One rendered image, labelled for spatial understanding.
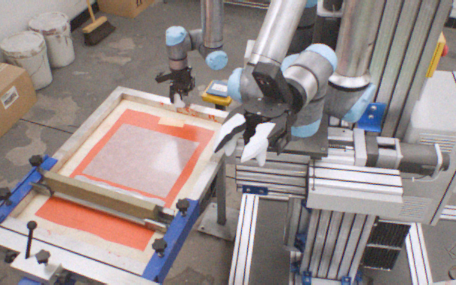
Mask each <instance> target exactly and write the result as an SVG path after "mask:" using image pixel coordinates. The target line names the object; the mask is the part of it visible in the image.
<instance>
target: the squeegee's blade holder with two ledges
mask: <svg viewBox="0 0 456 285"><path fill-rule="evenodd" d="M54 196H55V197H58V198H62V199H65V200H67V201H71V202H74V203H77V204H80V205H83V206H86V207H90V208H93V209H95V210H99V211H102V212H104V213H108V214H111V215H113V216H118V217H121V218H123V219H127V220H130V221H132V222H136V223H139V224H142V225H145V224H146V221H145V220H144V219H139V218H136V217H134V216H130V215H127V214H125V213H121V212H118V211H116V210H111V209H109V208H106V207H102V206H100V205H96V204H92V203H90V202H87V201H83V200H80V199H77V198H74V197H71V196H68V195H65V194H62V193H59V192H54Z"/></svg>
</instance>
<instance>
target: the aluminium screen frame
mask: <svg viewBox="0 0 456 285"><path fill-rule="evenodd" d="M122 99H125V100H130V101H134V102H137V103H142V104H143V105H147V106H152V107H155V108H159V109H164V110H167V111H171V112H174V110H173V107H172V106H171V103H170V98H167V97H162V96H158V95H155V94H151V93H146V92H142V91H138V90H132V89H129V88H125V87H120V86H118V87H117V89H116V90H115V91H114V92H113V93H112V94H111V95H109V96H108V97H107V98H106V99H105V101H104V102H103V103H102V104H101V105H100V106H99V108H98V109H97V110H96V111H95V112H94V113H93V114H92V115H91V116H90V117H89V118H88V119H87V120H86V121H85V122H84V123H83V124H82V126H81V127H80V128H78V129H77V130H76V131H75V132H74V133H73V134H72V135H71V136H70V138H69V139H68V140H67V141H66V142H65V143H64V144H63V145H62V146H61V148H60V149H59V151H58V152H57V153H56V154H55V155H53V156H52V158H56V159H58V160H59V161H58V162H57V164H56V165H55V166H54V167H52V168H51V169H50V170H49V171H51V172H55V173H57V172H58V171H59V170H60V168H61V167H62V166H63V165H64V164H65V163H66V162H67V161H68V160H69V159H70V158H71V157H72V155H73V154H74V153H75V152H76V151H77V150H78V149H79V148H80V146H81V145H82V144H83V143H84V142H85V141H86V139H87V138H88V137H89V136H90V135H91V134H92V133H93V132H94V131H95V129H97V128H98V126H99V125H100V124H101V123H102V122H103V121H104V120H105V119H106V117H107V116H108V115H110V114H111V113H112V111H113V110H114V109H115V108H116V107H117V106H118V104H119V102H120V101H122ZM184 104H185V107H183V108H176V113H180V114H183V115H190V116H193V117H196V118H202V119H205V120H208V121H214V122H217V123H220V124H222V122H223V121H224V120H225V118H226V116H227V115H228V113H227V112H222V111H219V110H215V109H209V108H206V107H203V106H197V105H194V104H190V103H184ZM224 159H225V153H224V152H223V148H221V149H220V150H219V151H218V152H217V153H215V154H212V156H211V158H210V159H209V161H208V163H207V165H206V166H205V168H204V170H203V172H202V174H201V175H200V177H199V179H198V180H197V182H196V184H195V185H194V188H193V189H192V190H191V193H190V194H189V196H188V198H189V199H192V200H195V201H196V200H197V199H198V200H199V201H200V203H201V201H202V200H203V198H204V195H205V194H206V192H207V189H208V188H209V187H210V184H211V182H212V181H213V179H214V177H215V175H216V173H217V171H218V169H219V168H220V166H221V164H222V162H223V161H224ZM37 194H38V192H35V191H34V189H33V190H32V191H31V192H30V193H28V195H27V196H26V197H25V198H24V199H23V200H22V201H21V202H20V203H19V204H18V205H17V206H16V207H15V209H14V211H13V212H11V213H10V214H9V215H8V216H7V218H6V219H5V220H4V221H3V222H2V223H0V228H4V229H6V230H8V231H12V232H15V233H18V234H21V235H24V236H26V237H28V233H29V229H28V228H27V227H26V224H27V223H26V222H22V221H20V220H18V219H16V218H17V217H18V216H19V215H20V213H21V212H22V210H23V209H24V208H25V207H26V205H27V204H28V203H29V202H30V201H31V200H33V199H34V197H35V196H36V195H37ZM32 239H34V240H37V241H41V242H44V243H46V244H50V245H52V246H54V247H58V249H61V250H65V251H67V252H70V253H74V254H75V255H78V256H82V257H84V258H86V259H90V260H93V261H95V262H99V263H102V264H104V265H107V266H110V267H113V268H116V269H118V270H121V271H125V272H127V273H130V274H133V275H136V276H138V277H141V275H142V272H143V271H144V269H145V267H146V266H147V265H146V263H145V264H144V262H140V261H137V260H135V259H131V258H129V257H126V256H122V255H119V254H117V253H113V252H111V251H108V250H104V249H102V248H100V247H96V246H94V245H91V244H86V243H85V242H82V241H78V240H76V239H73V238H70V237H67V236H65V235H62V234H57V233H55V232H52V231H49V230H47V229H44V228H40V227H37V228H36V229H35V230H33V235H32Z"/></svg>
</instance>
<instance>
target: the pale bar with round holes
mask: <svg viewBox="0 0 456 285"><path fill-rule="evenodd" d="M27 239H28V237H26V236H24V235H21V234H18V233H15V232H12V231H8V230H6V229H4V228H0V252H1V253H4V254H6V253H9V252H14V253H16V254H17V255H16V257H18V256H19V255H20V254H21V253H22V252H23V250H26V245H27ZM42 249H44V250H46V251H50V254H51V257H50V259H53V260H56V261H58V262H61V264H62V266H63V271H62V272H61V273H63V272H65V271H68V272H70V273H72V276H71V278H73V280H74V279H75V280H76V281H79V282H82V283H85V284H87V285H162V284H159V283H155V282H152V281H150V280H146V279H144V278H142V277H138V276H136V275H133V274H130V273H127V272H125V271H121V270H118V269H116V268H113V267H110V266H107V265H104V264H102V263H99V262H95V261H93V260H90V259H86V258H84V257H82V256H78V255H75V254H74V253H70V252H67V251H65V250H61V249H58V247H54V246H52V245H50V244H46V243H44V242H41V241H37V240H34V239H32V245H31V250H30V252H33V253H38V252H39V251H41V250H42Z"/></svg>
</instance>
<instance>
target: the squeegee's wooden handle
mask: <svg viewBox="0 0 456 285"><path fill-rule="evenodd" d="M44 179H45V181H46V184H47V187H49V188H50V190H51V192H53V193H54V192H59V193H62V194H65V195H68V196H71V197H74V198H77V199H80V200H83V201H87V202H90V203H92V204H96V205H100V206H102V207H106V208H109V209H111V210H116V211H118V212H121V213H125V214H127V215H130V216H134V217H136V218H139V219H144V220H145V219H146V218H148V219H153V220H156V221H158V220H159V219H160V218H159V212H158V206H157V204H153V203H151V202H148V201H143V200H140V199H138V198H133V197H131V196H128V195H124V194H121V193H118V192H114V191H111V189H110V190H109V189H108V188H103V187H101V186H98V185H94V184H91V183H89V182H85V181H82V180H78V179H74V178H72V177H69V176H64V175H62V174H59V173H55V172H51V171H48V172H46V174H45V175H44Z"/></svg>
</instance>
